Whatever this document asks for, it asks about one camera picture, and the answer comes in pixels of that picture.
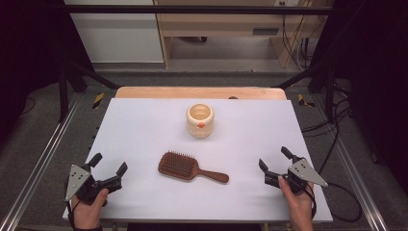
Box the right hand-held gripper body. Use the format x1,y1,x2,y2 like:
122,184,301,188
263,156,329,195

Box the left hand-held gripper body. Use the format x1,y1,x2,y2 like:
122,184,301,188
65,164,123,206

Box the brown wooden hairbrush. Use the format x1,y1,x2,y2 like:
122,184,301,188
157,150,230,185

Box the cream ceramic cup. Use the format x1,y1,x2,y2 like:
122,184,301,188
186,102,216,140

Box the person's right hand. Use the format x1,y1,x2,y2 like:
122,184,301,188
277,175,315,231

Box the person's left hand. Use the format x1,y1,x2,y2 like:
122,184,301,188
70,188,110,229

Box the white board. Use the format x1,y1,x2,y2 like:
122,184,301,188
62,97,334,224

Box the yellow black tape strip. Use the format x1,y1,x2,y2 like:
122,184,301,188
91,92,106,110
297,93,317,109

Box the black metal stand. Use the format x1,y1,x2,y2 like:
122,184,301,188
58,60,120,123
272,60,339,123

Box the person's dark clothing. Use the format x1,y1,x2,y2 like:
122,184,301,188
127,222,263,231

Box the light wooden table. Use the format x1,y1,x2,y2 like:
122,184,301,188
115,86,288,100

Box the black curtain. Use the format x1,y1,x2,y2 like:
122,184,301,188
308,0,408,193
0,0,94,143

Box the white cabinet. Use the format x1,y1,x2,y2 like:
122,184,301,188
64,0,165,64

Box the light wooden desk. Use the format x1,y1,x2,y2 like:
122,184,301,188
153,0,335,69

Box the aluminium floor rail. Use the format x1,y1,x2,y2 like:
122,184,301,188
0,92,83,231
312,95,390,231

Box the black floor cable bundle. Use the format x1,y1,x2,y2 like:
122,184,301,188
301,81,354,177

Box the right hand-held gripper cable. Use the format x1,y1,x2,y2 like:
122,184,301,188
306,182,364,223

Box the thin black floor cable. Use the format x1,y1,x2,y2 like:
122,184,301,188
19,95,37,116

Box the hanging cables under desk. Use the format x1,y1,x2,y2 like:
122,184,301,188
279,1,323,71

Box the black horizontal frame bar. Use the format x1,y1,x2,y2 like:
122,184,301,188
64,4,335,15

